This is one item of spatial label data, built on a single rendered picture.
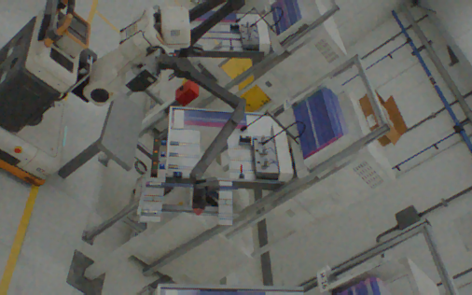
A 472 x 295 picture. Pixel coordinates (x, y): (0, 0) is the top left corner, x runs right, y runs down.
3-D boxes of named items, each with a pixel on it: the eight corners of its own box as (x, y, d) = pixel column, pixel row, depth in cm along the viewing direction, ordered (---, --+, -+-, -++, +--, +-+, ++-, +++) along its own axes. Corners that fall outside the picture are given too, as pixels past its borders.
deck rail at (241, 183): (164, 184, 328) (165, 176, 324) (164, 182, 329) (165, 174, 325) (283, 190, 336) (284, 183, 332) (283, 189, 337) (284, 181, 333)
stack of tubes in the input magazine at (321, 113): (303, 158, 324) (341, 134, 314) (292, 106, 363) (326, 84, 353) (315, 170, 331) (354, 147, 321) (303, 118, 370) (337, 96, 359)
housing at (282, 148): (276, 189, 338) (280, 172, 329) (269, 138, 375) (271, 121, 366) (289, 189, 339) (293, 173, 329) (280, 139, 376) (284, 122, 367)
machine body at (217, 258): (120, 255, 368) (189, 212, 344) (131, 182, 421) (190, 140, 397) (187, 297, 402) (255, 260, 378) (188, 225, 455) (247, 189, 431)
